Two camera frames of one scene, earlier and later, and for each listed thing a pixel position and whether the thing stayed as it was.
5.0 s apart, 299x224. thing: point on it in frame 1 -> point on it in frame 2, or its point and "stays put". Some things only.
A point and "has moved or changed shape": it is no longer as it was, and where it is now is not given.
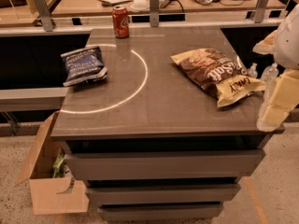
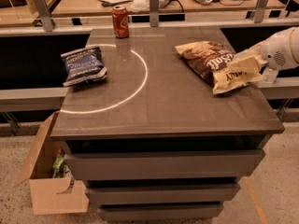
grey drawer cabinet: [149, 138] stays put
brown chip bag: [219, 74] has moved or changed shape
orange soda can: [121, 22] stays put
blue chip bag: [83, 65] stays put
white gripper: [288, 44] -> [275, 52]
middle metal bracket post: [154, 7] stays put
